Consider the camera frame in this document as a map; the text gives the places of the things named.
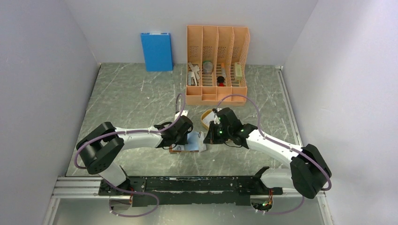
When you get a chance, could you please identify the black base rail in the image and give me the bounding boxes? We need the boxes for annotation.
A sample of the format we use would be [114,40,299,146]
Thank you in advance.
[98,175,283,207]

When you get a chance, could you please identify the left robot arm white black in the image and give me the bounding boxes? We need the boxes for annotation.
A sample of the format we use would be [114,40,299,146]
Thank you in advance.
[76,115,193,195]

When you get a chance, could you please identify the credit cards stack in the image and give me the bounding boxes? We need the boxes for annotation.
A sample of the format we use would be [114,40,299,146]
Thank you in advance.
[203,111,216,124]

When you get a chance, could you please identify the blue box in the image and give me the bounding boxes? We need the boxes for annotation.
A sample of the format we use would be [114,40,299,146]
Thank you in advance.
[140,32,173,72]

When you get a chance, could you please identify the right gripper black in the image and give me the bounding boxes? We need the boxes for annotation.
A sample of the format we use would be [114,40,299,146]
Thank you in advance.
[203,120,232,144]

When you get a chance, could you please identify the orange desk organizer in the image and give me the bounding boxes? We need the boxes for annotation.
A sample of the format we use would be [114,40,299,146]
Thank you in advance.
[185,25,250,106]

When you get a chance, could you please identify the black red small object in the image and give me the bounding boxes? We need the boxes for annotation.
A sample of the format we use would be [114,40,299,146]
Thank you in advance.
[216,76,226,87]

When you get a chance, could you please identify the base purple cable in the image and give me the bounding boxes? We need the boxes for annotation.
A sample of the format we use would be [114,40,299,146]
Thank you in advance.
[253,195,306,216]
[102,178,160,218]

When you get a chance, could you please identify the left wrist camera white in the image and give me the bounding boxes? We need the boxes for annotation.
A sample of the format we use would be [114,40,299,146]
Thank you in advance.
[175,110,189,120]

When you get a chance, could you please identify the orange glue stick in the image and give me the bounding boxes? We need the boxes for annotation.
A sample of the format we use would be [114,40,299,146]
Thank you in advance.
[221,63,226,79]

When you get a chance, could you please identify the grey metal clips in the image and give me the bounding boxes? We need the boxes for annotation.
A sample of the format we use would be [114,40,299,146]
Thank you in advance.
[187,62,201,86]

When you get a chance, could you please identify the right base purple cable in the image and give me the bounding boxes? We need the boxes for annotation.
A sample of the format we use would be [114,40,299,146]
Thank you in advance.
[253,195,306,216]

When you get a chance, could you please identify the green eraser block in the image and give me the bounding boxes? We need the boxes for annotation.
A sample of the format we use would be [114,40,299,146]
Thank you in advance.
[234,62,243,83]

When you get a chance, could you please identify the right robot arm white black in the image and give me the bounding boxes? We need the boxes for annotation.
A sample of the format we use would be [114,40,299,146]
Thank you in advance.
[202,107,332,199]

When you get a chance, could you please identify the yellow oval tray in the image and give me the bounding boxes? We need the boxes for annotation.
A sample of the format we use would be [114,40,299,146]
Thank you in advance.
[200,109,216,130]

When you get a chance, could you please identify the brown leather card holder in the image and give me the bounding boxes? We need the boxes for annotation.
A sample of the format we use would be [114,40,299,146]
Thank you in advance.
[169,131,199,153]

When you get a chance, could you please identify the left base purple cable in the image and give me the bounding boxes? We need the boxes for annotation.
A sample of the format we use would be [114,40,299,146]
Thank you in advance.
[102,178,160,218]

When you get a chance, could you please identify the grey round tin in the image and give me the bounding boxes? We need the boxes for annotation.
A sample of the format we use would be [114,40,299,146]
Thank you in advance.
[202,60,214,75]

